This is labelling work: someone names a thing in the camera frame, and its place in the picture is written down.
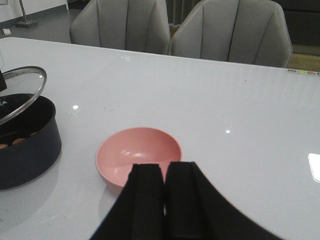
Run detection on grey upholstered chair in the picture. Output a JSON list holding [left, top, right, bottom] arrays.
[[171, 0, 293, 68], [69, 0, 170, 55]]

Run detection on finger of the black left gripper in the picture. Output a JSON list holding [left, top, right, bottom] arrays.
[[0, 71, 7, 91]]

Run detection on left grey upholstered chair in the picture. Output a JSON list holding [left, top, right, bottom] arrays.
[[69, 0, 170, 55]]

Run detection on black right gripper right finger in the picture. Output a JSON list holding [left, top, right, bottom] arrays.
[[164, 162, 278, 240]]

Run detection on dark blue saucepan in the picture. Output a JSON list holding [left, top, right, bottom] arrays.
[[0, 96, 62, 190]]

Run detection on glass pot lid blue knob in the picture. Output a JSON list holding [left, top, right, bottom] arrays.
[[0, 66, 47, 125]]

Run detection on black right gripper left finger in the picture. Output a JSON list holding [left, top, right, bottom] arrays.
[[91, 164, 164, 240]]

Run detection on floor lamp base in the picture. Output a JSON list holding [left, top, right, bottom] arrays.
[[15, 0, 38, 28]]

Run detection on right grey upholstered chair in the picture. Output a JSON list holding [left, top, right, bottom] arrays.
[[171, 0, 293, 68]]

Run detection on orange ham slices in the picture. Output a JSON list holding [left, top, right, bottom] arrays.
[[0, 131, 37, 149]]

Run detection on pink plastic bowl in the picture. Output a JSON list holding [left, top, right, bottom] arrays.
[[95, 127, 183, 194]]

